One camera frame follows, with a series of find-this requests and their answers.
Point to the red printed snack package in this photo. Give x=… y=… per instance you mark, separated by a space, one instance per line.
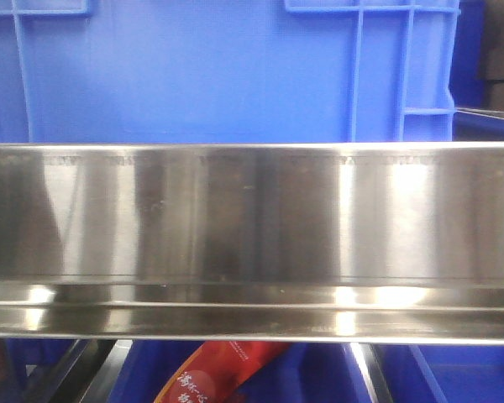
x=217 y=369

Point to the stainless steel rail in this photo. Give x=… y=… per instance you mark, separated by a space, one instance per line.
x=373 y=243

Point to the large blue plastic bin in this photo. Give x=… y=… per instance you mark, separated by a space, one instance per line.
x=226 y=71

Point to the blue bin lower shelf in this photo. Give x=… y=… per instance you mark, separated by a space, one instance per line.
x=44 y=370

